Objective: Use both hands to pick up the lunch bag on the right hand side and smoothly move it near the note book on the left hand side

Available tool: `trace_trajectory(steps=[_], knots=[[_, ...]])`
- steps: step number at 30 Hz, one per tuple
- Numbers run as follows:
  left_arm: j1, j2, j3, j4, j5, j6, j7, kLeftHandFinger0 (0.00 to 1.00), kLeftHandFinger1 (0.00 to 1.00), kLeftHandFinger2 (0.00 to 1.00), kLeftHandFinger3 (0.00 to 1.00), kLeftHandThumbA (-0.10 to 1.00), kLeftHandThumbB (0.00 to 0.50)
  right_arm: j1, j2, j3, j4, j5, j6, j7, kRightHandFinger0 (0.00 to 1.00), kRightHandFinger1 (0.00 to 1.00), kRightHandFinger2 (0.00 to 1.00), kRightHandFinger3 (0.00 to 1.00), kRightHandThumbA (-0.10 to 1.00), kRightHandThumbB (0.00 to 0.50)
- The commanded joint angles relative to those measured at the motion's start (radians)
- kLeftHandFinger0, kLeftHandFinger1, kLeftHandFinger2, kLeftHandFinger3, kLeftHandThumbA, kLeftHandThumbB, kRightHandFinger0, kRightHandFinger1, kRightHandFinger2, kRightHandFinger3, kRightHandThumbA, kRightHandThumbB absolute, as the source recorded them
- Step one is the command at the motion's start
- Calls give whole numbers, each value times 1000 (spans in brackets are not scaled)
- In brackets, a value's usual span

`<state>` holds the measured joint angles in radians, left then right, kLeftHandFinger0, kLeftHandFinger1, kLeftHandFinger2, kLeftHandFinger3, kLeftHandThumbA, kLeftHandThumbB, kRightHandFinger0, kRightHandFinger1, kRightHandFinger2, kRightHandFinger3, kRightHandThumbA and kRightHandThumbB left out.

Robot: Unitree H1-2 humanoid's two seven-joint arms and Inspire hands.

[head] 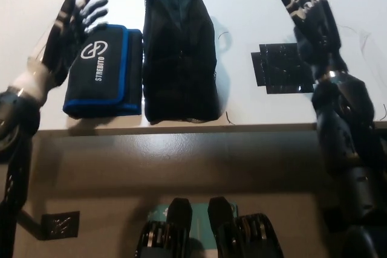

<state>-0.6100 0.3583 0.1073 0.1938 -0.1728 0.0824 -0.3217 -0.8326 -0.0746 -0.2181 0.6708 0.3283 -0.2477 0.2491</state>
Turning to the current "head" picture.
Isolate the black ribbed robot body block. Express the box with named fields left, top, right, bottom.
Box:
left=208, top=196, right=285, bottom=258
left=137, top=197, right=194, bottom=258

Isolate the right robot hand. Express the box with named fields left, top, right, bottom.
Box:
left=277, top=0, right=349, bottom=80

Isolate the right black ribbed robot body block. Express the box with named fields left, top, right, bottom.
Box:
left=208, top=196, right=285, bottom=258

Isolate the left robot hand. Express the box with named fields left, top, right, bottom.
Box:
left=38, top=0, right=110, bottom=87

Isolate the black tape patch on table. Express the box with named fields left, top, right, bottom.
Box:
left=250, top=42, right=316, bottom=95

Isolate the left black ribbed robot body block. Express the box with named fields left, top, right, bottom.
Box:
left=137, top=197, right=194, bottom=258

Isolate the black blue-trimmed Strebito notebook case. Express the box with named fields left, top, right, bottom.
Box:
left=62, top=24, right=143, bottom=118

